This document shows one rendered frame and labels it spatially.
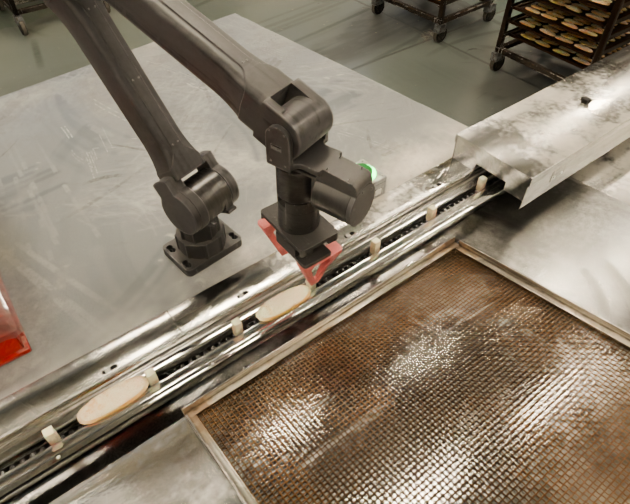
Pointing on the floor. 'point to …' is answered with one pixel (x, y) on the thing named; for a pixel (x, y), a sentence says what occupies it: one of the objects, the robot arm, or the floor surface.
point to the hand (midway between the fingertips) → (299, 264)
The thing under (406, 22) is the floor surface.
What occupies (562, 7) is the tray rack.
